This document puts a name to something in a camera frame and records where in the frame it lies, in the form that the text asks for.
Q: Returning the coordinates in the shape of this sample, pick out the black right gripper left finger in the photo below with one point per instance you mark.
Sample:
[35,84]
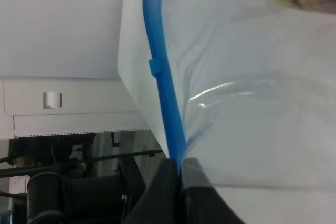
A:
[158,203]

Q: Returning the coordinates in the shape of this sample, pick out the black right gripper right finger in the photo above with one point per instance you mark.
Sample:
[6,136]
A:
[200,202]

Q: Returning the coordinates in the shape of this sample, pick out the clear zip bag blue seal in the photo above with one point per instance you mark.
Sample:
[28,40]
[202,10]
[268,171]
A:
[248,88]

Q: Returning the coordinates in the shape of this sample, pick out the blue zipper slider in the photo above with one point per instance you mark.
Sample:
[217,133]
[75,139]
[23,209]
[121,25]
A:
[155,67]

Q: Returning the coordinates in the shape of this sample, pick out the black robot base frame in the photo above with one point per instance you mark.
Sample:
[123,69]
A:
[55,179]

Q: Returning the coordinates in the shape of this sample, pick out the white wall cabinet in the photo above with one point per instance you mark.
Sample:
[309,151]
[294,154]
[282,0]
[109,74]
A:
[32,107]

